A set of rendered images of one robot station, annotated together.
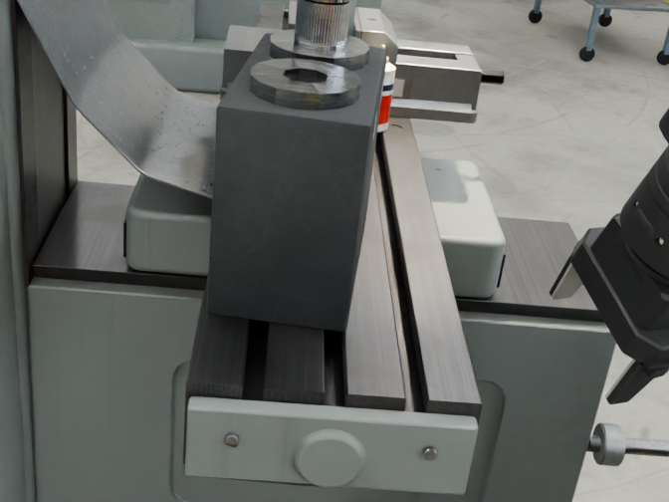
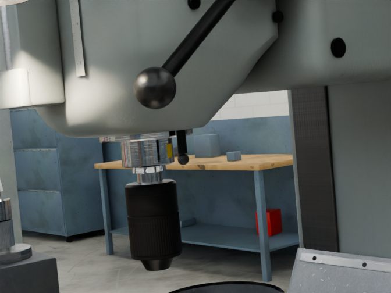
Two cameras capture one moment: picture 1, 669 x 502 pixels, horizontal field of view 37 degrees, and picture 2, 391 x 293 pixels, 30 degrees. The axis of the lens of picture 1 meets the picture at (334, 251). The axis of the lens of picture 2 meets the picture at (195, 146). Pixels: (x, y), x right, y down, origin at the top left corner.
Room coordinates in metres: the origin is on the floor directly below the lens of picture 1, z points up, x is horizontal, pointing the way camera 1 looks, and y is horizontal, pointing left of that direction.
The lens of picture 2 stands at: (1.83, -0.32, 1.33)
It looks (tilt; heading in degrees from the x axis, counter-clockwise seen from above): 3 degrees down; 144
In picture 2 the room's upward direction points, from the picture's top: 5 degrees counter-clockwise
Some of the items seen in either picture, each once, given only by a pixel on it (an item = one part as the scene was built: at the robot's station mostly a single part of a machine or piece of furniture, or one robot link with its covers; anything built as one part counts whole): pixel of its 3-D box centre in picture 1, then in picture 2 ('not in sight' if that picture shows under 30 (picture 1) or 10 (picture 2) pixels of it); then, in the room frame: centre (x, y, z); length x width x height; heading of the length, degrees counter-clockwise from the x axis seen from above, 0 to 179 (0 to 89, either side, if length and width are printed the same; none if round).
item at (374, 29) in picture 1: (372, 33); not in sight; (1.34, -0.02, 1.05); 0.12 x 0.06 x 0.04; 5
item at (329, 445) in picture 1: (325, 149); not in sight; (1.22, 0.03, 0.92); 1.24 x 0.23 x 0.08; 4
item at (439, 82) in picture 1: (350, 57); not in sight; (1.33, 0.01, 1.01); 0.35 x 0.15 x 0.11; 95
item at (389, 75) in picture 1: (377, 87); not in sight; (1.21, -0.03, 1.01); 0.04 x 0.04 x 0.11
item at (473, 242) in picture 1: (317, 202); not in sight; (1.27, 0.03, 0.82); 0.50 x 0.35 x 0.12; 94
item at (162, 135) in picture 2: not in sight; (145, 134); (1.27, 0.03, 1.31); 0.09 x 0.09 x 0.01
